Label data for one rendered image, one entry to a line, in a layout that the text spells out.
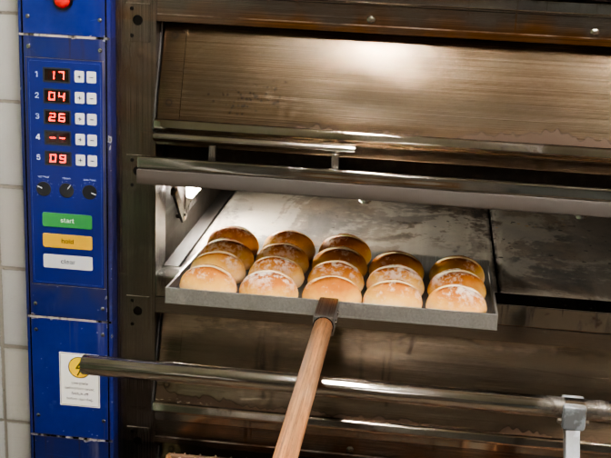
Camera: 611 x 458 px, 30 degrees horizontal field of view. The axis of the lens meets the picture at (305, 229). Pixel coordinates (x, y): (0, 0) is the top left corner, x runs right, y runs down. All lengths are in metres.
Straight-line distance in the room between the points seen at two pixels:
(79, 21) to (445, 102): 0.62
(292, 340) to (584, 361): 0.52
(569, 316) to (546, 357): 0.10
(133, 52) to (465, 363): 0.79
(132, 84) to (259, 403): 0.61
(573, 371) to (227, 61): 0.81
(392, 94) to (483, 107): 0.15
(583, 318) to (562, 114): 0.36
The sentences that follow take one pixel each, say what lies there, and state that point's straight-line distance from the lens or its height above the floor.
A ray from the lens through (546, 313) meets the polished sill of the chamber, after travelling 2.01.
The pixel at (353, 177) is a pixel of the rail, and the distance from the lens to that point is 1.79.
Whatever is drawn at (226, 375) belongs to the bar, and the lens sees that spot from 1.68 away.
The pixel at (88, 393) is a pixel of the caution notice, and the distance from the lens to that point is 2.14.
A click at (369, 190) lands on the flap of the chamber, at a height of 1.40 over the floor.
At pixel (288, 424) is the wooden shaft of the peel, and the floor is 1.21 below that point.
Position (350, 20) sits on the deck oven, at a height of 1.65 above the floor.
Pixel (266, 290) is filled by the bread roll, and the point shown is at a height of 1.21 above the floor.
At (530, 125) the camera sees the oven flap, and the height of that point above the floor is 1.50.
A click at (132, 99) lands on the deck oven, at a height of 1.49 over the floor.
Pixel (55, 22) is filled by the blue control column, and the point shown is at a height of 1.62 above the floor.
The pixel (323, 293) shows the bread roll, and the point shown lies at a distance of 1.88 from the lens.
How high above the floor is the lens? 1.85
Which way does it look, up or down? 17 degrees down
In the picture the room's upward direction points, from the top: 3 degrees clockwise
